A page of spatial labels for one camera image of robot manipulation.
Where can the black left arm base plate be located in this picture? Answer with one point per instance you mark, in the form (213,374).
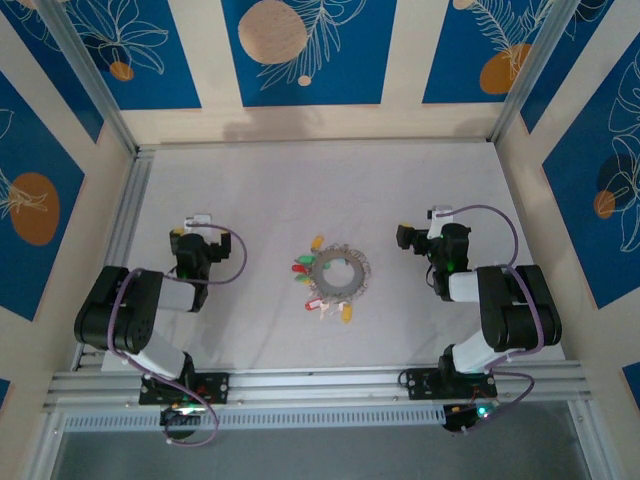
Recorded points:
(220,387)

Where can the aluminium frame post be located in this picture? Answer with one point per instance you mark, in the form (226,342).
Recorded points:
(587,440)
(86,65)
(47,450)
(535,65)

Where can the aluminium rear rail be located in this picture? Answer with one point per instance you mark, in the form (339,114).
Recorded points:
(320,144)

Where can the key with yellow tag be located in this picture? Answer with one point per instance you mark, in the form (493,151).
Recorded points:
(316,242)
(346,313)

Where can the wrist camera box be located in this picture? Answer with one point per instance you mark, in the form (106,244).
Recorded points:
(440,213)
(200,219)

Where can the key with green tag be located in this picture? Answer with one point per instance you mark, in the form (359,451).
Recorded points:
(301,278)
(305,260)

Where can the key with red tag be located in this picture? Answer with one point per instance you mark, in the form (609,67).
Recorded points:
(298,269)
(312,304)

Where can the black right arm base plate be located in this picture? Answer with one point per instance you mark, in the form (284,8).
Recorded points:
(420,385)

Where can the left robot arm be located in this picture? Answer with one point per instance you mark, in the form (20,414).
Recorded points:
(135,325)

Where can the aluminium table edge rail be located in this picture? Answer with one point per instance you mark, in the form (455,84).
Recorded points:
(320,385)

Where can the aluminium side rail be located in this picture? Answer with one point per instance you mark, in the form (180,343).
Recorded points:
(132,200)

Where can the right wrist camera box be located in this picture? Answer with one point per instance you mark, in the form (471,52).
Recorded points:
(440,213)

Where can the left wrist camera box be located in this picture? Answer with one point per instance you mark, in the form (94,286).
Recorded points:
(200,219)

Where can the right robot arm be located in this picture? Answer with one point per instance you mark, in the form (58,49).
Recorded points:
(500,310)

